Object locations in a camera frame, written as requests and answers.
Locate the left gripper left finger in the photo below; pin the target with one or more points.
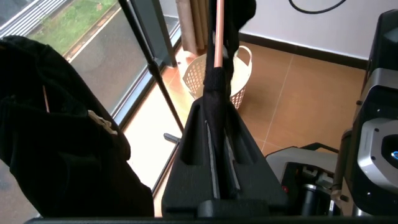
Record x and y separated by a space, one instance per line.
189 186

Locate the black clothes rack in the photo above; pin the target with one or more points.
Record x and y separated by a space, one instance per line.
152 65

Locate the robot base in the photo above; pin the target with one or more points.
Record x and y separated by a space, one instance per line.
373 140

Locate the white laundry basket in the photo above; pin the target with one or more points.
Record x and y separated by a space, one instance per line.
192 77

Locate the black garment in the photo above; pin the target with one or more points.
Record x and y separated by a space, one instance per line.
214 87

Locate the black shorts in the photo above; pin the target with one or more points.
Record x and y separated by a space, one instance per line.
62 155

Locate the pink clothes hanger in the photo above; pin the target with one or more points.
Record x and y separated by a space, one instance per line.
219 31
46 99

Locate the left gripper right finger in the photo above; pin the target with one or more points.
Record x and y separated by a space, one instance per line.
261 189

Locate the beige curtain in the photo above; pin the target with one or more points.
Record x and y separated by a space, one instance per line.
189 25

